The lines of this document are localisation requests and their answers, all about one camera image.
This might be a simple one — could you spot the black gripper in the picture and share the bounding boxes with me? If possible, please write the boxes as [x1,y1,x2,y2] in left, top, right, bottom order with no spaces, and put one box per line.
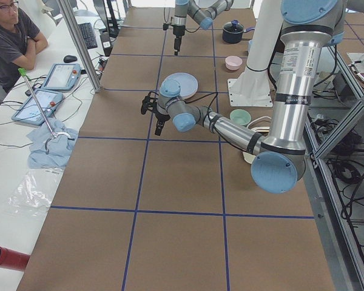
[163,22,185,56]
[141,92,170,136]

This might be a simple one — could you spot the blue plate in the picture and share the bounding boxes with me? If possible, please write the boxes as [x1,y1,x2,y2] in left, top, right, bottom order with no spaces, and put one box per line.
[166,72,198,92]

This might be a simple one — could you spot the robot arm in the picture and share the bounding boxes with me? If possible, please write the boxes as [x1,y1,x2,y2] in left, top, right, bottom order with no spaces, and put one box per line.
[163,0,234,56]
[141,1,347,193]

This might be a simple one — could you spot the dark blue pot with lid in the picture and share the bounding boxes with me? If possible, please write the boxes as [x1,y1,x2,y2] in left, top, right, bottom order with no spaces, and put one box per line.
[222,19,255,44]

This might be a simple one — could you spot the pink bowl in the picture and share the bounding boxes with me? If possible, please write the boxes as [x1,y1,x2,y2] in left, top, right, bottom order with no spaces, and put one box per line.
[225,55,243,71]

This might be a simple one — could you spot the light blue cup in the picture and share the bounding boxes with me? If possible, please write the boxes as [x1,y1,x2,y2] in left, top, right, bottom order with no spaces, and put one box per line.
[248,39,253,54]

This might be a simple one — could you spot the green bowl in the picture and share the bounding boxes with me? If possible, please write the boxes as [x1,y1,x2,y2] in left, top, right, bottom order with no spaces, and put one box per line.
[229,109,252,127]

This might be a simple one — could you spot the black keyboard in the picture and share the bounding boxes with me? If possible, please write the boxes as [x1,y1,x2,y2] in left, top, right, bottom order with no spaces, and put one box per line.
[78,22,98,49]

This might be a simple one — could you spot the cream toaster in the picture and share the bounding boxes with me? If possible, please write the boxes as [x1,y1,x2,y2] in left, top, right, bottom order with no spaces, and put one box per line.
[243,116,272,164]

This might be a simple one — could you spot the upper teach pendant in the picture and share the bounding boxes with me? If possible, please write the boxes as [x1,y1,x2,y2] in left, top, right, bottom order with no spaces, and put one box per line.
[41,63,81,92]

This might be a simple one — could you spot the teach pendant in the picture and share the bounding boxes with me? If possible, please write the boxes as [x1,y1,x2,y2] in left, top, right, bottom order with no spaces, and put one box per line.
[41,63,81,92]
[12,89,64,125]

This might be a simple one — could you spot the black computer mouse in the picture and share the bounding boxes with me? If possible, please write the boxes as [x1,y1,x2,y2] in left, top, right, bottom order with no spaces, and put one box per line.
[63,55,78,63]

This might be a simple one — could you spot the light blue cloth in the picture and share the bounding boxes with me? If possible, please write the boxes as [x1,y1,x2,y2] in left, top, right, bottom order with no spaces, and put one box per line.
[27,118,78,169]

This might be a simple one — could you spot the lower teach pendant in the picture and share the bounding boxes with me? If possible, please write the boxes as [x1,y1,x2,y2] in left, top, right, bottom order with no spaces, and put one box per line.
[12,89,64,125]

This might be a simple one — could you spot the clear plastic bag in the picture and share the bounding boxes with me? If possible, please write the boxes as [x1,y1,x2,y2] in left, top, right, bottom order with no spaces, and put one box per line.
[4,169,64,219]

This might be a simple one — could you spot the seated man grey shirt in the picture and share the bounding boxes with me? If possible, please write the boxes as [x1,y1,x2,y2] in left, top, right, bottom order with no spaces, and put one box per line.
[0,1,48,93]

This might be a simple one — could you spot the red cylinder bottle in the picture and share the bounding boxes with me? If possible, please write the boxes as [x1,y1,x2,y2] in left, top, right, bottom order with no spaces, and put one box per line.
[0,246,30,272]

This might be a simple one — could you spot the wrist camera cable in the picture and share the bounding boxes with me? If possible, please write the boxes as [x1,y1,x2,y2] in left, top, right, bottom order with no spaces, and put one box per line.
[181,92,219,122]

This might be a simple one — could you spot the aluminium frame post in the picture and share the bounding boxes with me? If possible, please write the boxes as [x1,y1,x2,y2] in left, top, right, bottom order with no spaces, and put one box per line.
[57,0,101,93]

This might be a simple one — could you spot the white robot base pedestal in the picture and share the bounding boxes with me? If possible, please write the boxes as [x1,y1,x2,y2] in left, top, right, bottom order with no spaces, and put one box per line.
[228,0,283,107]

